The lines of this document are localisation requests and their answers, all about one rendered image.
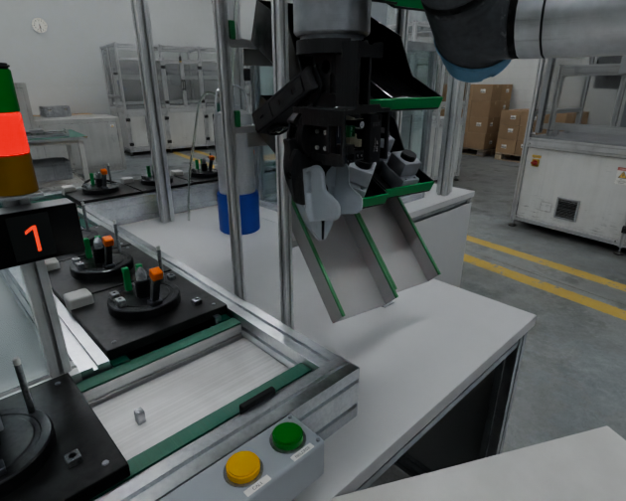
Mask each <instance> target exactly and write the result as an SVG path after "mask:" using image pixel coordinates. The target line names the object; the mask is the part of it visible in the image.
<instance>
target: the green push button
mask: <svg viewBox="0 0 626 501"><path fill-rule="evenodd" d="M272 441H273V444H274V445H275V446H276V447H277V448H279V449H282V450H292V449H295V448H297V447H298V446H299V445H300V444H301V443H302V441H303V430H302V428H301V426H299V425H298V424H296V423H294V422H284V423H281V424H279V425H278V426H277V427H276V428H275V429H274V430H273V432H272Z"/></svg>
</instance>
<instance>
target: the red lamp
mask: <svg viewBox="0 0 626 501"><path fill-rule="evenodd" d="M29 152H30V148H29V144H28V140H27V136H26V132H25V127H24V123H23V119H22V115H21V113H20V112H7V113H0V156H12V155H20V154H25V153H29Z"/></svg>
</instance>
